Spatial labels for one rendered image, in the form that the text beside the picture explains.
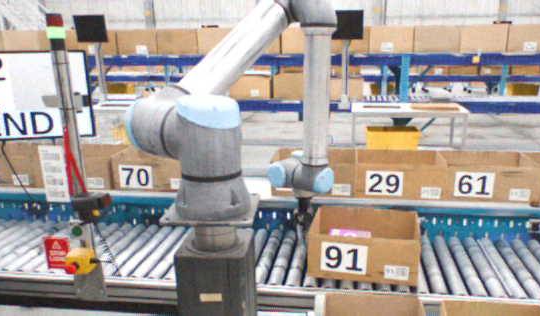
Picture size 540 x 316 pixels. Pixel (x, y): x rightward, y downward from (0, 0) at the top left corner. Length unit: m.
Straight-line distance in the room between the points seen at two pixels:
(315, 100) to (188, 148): 0.55
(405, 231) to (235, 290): 0.94
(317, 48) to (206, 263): 0.74
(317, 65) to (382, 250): 0.66
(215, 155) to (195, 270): 0.29
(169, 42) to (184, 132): 5.94
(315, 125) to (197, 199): 0.56
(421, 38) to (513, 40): 1.14
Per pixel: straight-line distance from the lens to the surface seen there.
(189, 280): 1.22
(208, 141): 1.09
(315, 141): 1.54
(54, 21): 1.70
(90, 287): 1.91
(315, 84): 1.52
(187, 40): 6.95
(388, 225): 1.94
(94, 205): 1.68
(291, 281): 1.72
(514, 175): 2.21
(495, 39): 6.78
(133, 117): 1.28
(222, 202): 1.12
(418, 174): 2.12
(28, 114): 1.88
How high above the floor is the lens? 1.58
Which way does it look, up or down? 17 degrees down
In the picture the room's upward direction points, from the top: 1 degrees counter-clockwise
